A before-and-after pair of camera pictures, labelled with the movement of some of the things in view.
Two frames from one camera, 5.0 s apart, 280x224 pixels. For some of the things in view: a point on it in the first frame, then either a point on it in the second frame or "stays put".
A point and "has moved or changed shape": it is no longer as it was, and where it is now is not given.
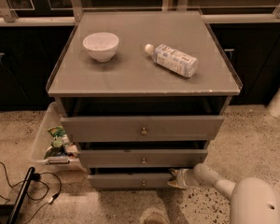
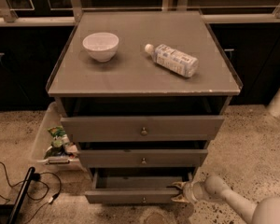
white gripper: x=185 y=178 -> x=188 y=190
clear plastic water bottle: x=174 y=60 stays put
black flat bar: x=21 y=196 stays put
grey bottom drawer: x=129 y=181 has moved or changed shape
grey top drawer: x=142 y=128 stays put
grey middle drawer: x=110 y=159 stays put
